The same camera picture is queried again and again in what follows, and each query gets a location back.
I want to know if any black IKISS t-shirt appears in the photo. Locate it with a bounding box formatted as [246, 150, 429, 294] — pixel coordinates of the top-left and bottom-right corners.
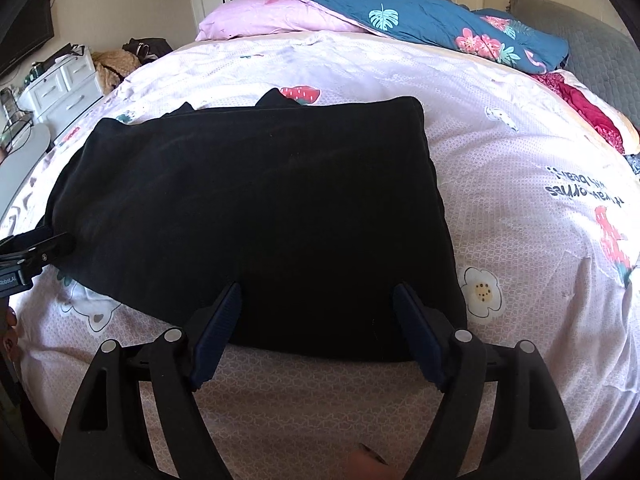
[42, 90, 466, 362]

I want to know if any black wall television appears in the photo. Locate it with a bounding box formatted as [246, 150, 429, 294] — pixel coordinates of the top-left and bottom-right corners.
[0, 0, 54, 76]

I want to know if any white curved desk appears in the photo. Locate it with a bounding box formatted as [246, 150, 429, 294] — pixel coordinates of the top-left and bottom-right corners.
[0, 124, 51, 218]

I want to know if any tan clothes pile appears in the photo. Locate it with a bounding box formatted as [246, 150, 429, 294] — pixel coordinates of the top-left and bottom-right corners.
[91, 49, 141, 96]

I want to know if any operator hand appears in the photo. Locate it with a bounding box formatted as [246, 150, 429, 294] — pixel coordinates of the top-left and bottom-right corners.
[345, 444, 399, 480]

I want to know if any magenta red cloth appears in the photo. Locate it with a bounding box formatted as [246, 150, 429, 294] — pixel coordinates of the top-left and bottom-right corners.
[533, 73, 624, 154]

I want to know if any grey quilted headboard cushion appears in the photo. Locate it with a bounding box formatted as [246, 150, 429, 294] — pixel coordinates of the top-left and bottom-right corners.
[508, 0, 640, 125]

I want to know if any pink pillow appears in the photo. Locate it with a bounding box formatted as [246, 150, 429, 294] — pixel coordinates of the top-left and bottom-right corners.
[195, 0, 368, 41]

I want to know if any pale pink strawberry bedsheet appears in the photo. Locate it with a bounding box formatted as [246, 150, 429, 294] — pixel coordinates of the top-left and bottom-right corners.
[1, 32, 639, 479]

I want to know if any black bag on floor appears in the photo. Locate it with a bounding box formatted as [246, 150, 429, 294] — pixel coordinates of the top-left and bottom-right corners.
[122, 38, 174, 65]

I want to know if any teal floral quilt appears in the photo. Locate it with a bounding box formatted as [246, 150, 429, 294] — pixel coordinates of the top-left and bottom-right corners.
[298, 0, 570, 75]

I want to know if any white drawer cabinet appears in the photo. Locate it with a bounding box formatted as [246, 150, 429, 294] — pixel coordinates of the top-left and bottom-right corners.
[17, 46, 103, 141]

